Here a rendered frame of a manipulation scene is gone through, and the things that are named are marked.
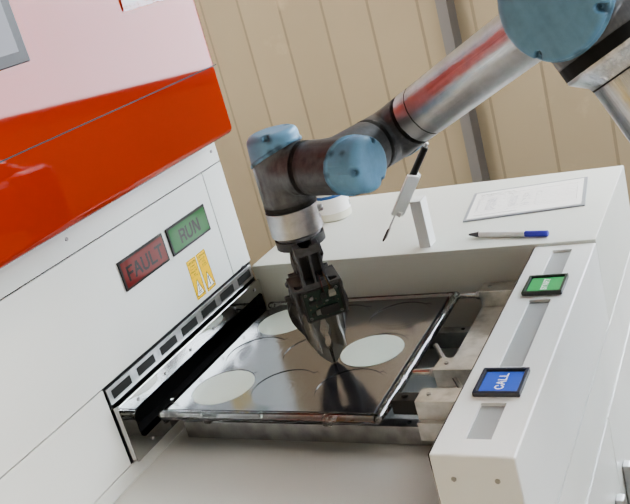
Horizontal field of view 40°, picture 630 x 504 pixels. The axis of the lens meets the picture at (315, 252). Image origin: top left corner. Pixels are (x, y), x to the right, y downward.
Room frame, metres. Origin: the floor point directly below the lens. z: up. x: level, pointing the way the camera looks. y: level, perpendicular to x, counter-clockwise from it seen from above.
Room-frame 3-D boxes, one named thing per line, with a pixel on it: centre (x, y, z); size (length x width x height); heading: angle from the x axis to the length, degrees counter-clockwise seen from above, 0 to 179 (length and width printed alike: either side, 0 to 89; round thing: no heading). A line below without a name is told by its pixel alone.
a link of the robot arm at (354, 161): (1.12, -0.07, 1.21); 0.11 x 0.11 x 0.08; 47
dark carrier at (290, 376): (1.25, 0.04, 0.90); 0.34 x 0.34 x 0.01; 60
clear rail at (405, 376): (1.15, -0.11, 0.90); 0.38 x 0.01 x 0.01; 150
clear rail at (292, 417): (1.09, 0.13, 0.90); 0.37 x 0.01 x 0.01; 60
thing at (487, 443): (1.01, -0.24, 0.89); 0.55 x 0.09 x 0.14; 150
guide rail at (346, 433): (1.11, 0.05, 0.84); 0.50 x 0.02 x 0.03; 60
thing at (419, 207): (1.40, -0.18, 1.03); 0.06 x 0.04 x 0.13; 60
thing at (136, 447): (1.34, 0.23, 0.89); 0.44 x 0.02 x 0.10; 150
